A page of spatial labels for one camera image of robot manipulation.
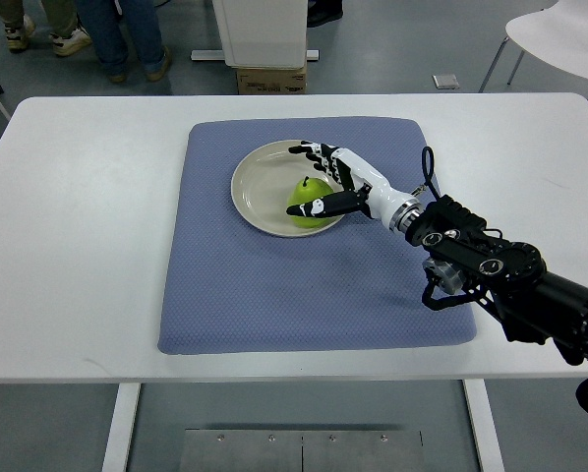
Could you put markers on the white table right leg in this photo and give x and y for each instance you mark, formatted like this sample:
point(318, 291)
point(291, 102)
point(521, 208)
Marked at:
point(483, 426)

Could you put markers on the white table left leg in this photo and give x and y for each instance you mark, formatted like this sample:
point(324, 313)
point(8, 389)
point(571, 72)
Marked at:
point(118, 446)

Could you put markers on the green pear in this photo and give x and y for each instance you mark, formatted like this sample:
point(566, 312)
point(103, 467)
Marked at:
point(305, 191)

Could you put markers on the person in blue jeans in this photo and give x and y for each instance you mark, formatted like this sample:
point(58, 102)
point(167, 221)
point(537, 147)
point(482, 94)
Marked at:
point(101, 20)

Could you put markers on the brown cardboard box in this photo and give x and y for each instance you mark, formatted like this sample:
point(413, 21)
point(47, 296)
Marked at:
point(269, 81)

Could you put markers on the white table leg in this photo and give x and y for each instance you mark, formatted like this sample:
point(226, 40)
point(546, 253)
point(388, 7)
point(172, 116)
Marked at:
point(118, 446)
point(483, 426)

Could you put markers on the black shoe in background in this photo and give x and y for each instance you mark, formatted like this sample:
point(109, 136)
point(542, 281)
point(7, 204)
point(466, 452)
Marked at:
point(321, 12)

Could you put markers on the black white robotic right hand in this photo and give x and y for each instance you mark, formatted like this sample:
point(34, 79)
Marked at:
point(364, 189)

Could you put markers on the white plastic chair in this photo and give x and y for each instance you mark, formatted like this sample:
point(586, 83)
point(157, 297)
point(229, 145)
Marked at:
point(557, 36)

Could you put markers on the beige round plate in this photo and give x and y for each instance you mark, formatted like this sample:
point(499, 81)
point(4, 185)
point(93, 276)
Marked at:
point(263, 182)

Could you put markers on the blue textured mat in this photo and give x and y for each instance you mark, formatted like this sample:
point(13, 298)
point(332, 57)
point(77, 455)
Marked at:
point(232, 288)

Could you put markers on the grey metal floor plate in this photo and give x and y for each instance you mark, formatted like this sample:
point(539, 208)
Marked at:
point(302, 450)

